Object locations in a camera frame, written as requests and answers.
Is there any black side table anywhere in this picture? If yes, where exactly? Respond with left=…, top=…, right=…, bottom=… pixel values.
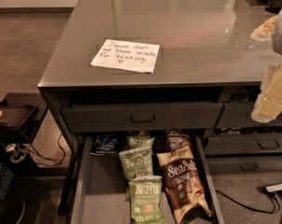
left=0, top=92, right=48, bottom=144

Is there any white power strip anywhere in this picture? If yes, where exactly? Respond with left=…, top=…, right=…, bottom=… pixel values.
left=265, top=183, right=282, bottom=192

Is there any green Kettle bag middle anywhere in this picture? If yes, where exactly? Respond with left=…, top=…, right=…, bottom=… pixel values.
left=119, top=146, right=153, bottom=181

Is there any grey drawer cabinet counter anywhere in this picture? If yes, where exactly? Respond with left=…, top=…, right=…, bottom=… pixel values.
left=38, top=0, right=282, bottom=224

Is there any top left drawer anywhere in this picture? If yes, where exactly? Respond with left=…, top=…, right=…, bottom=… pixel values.
left=61, top=103, right=223, bottom=133

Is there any black power cable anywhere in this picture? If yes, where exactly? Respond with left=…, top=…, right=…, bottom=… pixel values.
left=215, top=189, right=282, bottom=224

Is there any open middle drawer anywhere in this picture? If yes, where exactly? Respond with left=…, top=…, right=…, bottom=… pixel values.
left=71, top=134, right=225, bottom=224

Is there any green Kettle bag rear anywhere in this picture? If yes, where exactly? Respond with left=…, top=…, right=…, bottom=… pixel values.
left=127, top=135, right=155, bottom=149

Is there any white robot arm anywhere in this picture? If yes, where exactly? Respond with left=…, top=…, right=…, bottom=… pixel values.
left=251, top=9, right=282, bottom=123

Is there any green Kettle bag front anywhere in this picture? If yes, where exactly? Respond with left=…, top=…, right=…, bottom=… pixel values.
left=129, top=175, right=164, bottom=224

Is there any top right drawer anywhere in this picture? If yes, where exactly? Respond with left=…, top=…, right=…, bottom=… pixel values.
left=217, top=102, right=282, bottom=128

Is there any middle right drawer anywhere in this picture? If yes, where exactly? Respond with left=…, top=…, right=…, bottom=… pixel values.
left=204, top=133, right=282, bottom=156

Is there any handwritten white paper note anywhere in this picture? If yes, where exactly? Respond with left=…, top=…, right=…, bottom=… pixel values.
left=91, top=39, right=160, bottom=74

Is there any blue chip bag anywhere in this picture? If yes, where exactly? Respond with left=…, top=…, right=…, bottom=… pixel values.
left=91, top=133, right=120, bottom=156

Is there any black cable left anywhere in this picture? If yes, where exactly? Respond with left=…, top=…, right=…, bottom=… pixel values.
left=23, top=133, right=67, bottom=168

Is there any round metal object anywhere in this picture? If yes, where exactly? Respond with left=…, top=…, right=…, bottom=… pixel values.
left=6, top=144, right=28, bottom=163

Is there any green kettle bag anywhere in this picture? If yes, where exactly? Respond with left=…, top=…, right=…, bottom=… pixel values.
left=119, top=146, right=153, bottom=181
left=129, top=175, right=164, bottom=224
left=127, top=135, right=155, bottom=149

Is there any brown chip bag rear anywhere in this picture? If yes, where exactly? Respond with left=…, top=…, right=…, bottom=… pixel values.
left=165, top=130, right=191, bottom=150

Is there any brown sea salt chip bag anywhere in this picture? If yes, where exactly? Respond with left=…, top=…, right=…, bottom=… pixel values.
left=157, top=147, right=212, bottom=223

